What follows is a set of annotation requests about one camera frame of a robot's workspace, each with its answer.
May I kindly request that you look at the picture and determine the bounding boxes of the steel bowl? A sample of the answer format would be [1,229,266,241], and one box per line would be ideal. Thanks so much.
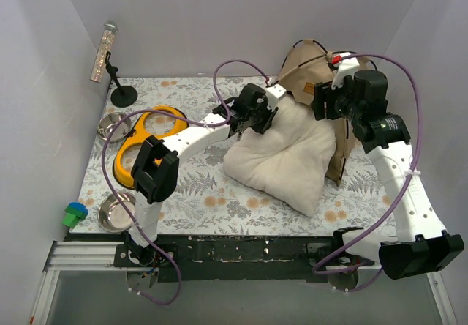
[97,191,135,233]
[97,112,132,143]

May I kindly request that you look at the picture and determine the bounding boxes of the glitter microphone toy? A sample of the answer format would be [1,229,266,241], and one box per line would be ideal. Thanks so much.
[90,20,118,83]

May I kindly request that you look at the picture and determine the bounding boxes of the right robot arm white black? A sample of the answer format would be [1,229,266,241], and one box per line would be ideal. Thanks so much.
[312,70,464,280]

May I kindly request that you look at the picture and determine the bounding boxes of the green blue toy block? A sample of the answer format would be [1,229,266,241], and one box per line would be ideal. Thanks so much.
[62,202,88,228]

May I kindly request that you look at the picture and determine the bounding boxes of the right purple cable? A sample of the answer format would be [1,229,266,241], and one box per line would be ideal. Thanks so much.
[310,53,421,292]

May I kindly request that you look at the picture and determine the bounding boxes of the beige pet tent fabric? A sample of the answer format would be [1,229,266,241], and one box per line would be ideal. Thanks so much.
[276,39,388,184]

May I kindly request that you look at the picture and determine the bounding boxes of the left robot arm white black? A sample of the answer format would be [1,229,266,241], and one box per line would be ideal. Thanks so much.
[125,83,287,266]

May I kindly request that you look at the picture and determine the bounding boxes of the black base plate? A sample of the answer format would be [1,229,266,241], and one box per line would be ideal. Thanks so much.
[113,234,377,284]

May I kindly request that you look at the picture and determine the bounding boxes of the floral table mat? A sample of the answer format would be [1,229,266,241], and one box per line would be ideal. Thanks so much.
[75,74,399,237]

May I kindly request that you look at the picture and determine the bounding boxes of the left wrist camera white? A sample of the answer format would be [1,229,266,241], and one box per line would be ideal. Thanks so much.
[265,80,287,111]

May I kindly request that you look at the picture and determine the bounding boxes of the white fluffy cushion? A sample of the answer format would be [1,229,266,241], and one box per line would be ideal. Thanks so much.
[224,95,336,217]

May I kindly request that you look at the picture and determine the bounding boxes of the yellow pet bowl stand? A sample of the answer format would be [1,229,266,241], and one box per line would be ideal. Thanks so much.
[112,105,189,190]

